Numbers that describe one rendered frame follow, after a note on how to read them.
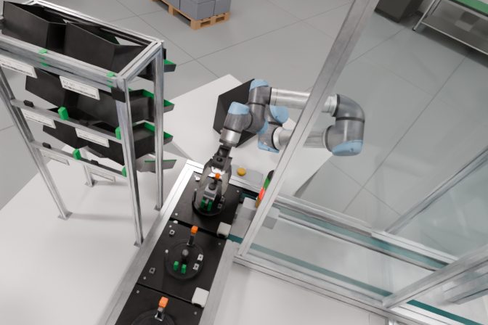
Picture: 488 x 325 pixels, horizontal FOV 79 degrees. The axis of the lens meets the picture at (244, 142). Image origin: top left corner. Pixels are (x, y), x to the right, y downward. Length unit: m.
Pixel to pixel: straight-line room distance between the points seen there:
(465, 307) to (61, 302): 1.54
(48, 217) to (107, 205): 0.21
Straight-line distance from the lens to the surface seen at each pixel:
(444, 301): 1.60
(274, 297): 1.29
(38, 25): 0.81
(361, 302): 1.35
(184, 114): 1.76
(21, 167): 2.78
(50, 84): 0.92
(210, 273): 1.15
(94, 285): 1.28
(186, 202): 1.26
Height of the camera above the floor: 2.05
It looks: 46 degrees down
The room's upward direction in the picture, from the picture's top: 17 degrees clockwise
